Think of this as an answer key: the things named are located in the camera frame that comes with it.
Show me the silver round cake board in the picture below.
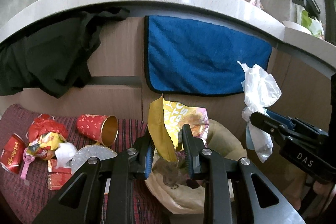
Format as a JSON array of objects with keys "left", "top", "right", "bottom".
[{"left": 71, "top": 144, "right": 117, "bottom": 174}]

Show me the yellow chip bag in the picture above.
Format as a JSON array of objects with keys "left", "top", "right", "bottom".
[{"left": 147, "top": 96, "right": 210, "bottom": 162}]

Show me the red small carton box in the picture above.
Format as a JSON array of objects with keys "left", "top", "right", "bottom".
[{"left": 47, "top": 159, "right": 72, "bottom": 190}]

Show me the white bowl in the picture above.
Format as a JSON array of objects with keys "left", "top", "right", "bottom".
[{"left": 282, "top": 20, "right": 311, "bottom": 35}]

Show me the red plastic bag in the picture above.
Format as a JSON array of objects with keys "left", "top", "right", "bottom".
[{"left": 27, "top": 114, "right": 68, "bottom": 142}]

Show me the green white plastic bag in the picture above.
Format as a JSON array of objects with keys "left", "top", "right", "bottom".
[{"left": 301, "top": 10, "right": 325, "bottom": 39}]

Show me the blue hanging towel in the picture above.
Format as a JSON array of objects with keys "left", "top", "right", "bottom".
[{"left": 144, "top": 15, "right": 272, "bottom": 97}]

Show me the pink plastic spoon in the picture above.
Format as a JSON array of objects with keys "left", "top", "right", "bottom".
[{"left": 21, "top": 148, "right": 35, "bottom": 180}]

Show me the beige trash bag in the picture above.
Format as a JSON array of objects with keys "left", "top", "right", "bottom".
[{"left": 145, "top": 119, "right": 247, "bottom": 214}]

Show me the black hanging cloth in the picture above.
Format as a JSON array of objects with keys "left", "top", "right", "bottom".
[{"left": 1, "top": 7, "right": 129, "bottom": 98}]

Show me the red paper cup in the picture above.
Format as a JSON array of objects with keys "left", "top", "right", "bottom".
[{"left": 76, "top": 114, "right": 118, "bottom": 147}]

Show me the white kitchen countertop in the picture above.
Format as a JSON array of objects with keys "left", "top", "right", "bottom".
[{"left": 1, "top": 0, "right": 335, "bottom": 77}]

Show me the yellow red candy wrapper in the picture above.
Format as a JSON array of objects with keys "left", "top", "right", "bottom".
[{"left": 27, "top": 132, "right": 66, "bottom": 161}]

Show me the white tissue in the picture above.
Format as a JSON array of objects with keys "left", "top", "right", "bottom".
[{"left": 238, "top": 62, "right": 282, "bottom": 162}]

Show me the crushed red drink can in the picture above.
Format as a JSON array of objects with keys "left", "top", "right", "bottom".
[{"left": 1, "top": 134, "right": 26, "bottom": 174}]

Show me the person's right hand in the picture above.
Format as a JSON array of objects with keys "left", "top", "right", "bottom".
[{"left": 289, "top": 173, "right": 335, "bottom": 214}]

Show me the red plaid floor mat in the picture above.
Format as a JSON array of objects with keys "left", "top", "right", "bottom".
[{"left": 1, "top": 104, "right": 164, "bottom": 223}]

